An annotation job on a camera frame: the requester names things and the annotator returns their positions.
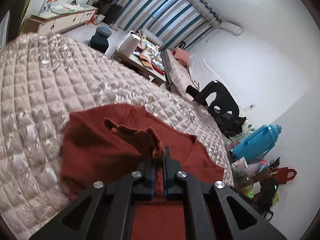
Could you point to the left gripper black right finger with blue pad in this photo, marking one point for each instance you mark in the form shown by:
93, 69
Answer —
213, 211

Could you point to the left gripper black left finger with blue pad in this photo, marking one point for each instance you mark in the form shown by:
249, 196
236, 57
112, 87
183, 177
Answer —
104, 211

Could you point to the rust red knit sweater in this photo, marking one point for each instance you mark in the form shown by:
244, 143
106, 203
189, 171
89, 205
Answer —
108, 142

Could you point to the green frog toy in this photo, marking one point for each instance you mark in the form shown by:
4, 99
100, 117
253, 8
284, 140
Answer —
249, 194

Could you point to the glass jar dark liquid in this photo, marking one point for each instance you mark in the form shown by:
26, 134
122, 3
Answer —
243, 182

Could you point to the white floral paper cup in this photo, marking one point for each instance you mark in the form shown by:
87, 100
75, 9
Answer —
239, 165

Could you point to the woven brown basket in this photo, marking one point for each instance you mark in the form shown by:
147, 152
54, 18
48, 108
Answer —
261, 176

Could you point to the white pink spray bottle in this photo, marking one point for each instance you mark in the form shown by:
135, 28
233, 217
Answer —
255, 168

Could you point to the blue thermos jug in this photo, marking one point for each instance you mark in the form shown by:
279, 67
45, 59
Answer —
258, 144

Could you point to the dark red tote bag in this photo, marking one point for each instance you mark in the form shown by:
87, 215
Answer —
283, 174

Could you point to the black jacket on table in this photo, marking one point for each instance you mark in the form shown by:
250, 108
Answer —
229, 127

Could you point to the black chair far side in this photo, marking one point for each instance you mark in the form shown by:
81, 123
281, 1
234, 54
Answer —
221, 105

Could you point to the sofa with floral cover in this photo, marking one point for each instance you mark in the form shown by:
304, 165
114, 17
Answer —
178, 76

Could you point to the beige quilted table cover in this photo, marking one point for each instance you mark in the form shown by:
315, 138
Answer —
43, 79

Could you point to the red snack tray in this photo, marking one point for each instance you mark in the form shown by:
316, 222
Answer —
157, 66

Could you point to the pink cushion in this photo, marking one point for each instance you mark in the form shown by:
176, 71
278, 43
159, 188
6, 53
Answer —
182, 56

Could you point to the low wooden coffee table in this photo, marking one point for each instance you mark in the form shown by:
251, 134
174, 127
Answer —
140, 59

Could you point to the white electric kettle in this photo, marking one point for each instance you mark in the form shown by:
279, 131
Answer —
130, 43

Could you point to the dark blue round stool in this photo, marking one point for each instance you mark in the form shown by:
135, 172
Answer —
99, 41

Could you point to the white low TV cabinet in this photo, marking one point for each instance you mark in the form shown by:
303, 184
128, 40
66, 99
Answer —
58, 23

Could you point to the blue white striped curtains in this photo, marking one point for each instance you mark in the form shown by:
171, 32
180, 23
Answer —
172, 21

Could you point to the black suitcase by curtain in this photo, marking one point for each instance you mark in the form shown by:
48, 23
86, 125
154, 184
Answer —
112, 13

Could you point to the white box on cabinet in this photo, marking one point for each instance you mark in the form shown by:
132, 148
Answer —
46, 6

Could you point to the white wall air conditioner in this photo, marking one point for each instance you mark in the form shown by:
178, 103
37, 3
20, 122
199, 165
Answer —
231, 28

